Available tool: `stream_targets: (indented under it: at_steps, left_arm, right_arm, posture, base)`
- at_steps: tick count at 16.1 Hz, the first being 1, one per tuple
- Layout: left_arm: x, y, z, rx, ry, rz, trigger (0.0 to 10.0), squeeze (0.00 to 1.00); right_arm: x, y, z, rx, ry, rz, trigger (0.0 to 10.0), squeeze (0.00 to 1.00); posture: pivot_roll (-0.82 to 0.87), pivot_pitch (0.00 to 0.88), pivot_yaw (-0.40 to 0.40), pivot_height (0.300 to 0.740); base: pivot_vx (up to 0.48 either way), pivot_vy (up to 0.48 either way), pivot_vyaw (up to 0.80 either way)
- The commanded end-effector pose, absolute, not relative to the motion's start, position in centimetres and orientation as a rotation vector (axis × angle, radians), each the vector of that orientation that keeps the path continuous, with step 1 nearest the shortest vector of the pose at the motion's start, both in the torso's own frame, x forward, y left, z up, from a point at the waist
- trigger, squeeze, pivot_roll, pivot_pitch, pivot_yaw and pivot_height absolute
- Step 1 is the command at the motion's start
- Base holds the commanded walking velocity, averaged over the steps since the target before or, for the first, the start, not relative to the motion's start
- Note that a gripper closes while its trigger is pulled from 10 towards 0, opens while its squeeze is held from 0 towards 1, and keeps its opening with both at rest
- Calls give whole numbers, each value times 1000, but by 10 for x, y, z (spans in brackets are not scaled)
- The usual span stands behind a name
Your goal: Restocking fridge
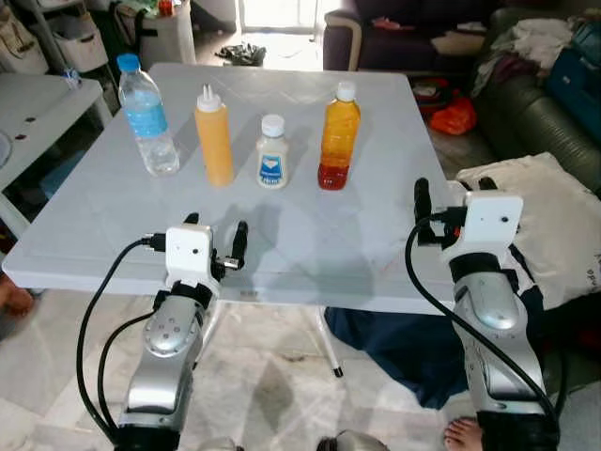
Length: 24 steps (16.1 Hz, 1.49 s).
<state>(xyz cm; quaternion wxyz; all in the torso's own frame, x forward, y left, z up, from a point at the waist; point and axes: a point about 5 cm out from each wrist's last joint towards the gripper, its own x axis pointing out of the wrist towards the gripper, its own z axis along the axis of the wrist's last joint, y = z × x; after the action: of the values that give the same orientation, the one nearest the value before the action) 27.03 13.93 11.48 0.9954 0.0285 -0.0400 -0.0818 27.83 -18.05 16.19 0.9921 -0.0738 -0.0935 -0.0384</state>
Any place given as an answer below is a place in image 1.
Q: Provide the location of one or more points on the white folding table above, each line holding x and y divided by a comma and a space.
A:
310, 225

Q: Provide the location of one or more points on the blue fabric bag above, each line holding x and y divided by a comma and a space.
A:
577, 80

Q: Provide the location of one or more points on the pile of light clothes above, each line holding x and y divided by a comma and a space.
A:
531, 47

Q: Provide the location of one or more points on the person's bare foot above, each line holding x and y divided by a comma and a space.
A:
463, 435

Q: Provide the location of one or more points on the white side table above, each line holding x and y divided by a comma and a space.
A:
42, 117

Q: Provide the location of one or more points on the orange drink bottle white cap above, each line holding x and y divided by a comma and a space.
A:
339, 136

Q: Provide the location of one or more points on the small blue white object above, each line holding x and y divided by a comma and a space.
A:
72, 79

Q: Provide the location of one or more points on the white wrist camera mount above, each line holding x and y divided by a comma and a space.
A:
493, 221
188, 256

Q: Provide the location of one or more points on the white storage basket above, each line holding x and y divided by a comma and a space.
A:
80, 42

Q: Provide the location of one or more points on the beige printed cushion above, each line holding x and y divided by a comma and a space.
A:
554, 221

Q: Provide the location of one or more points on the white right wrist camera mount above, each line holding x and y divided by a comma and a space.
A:
493, 221

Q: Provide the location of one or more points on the dark blue cloth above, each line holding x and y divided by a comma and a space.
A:
404, 352

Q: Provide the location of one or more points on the orange plastic bag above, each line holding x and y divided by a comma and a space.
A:
454, 117

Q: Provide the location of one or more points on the clear water bottle blue cap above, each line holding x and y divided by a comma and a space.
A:
150, 122

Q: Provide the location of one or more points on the small white mayonnaise jar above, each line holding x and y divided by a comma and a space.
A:
272, 160

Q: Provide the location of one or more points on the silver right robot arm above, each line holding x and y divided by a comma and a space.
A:
493, 319

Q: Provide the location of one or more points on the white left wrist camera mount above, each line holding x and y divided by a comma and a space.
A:
188, 256

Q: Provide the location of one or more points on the dark purple armchair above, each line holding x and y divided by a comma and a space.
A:
394, 47

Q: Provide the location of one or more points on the yellow squeeze sauce bottle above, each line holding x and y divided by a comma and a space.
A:
214, 136

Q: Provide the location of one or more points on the dark green leather sofa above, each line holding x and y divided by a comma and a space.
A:
535, 122

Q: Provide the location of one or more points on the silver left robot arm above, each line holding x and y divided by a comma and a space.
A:
169, 348

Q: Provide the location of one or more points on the black bundle on floor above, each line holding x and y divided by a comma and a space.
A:
239, 54

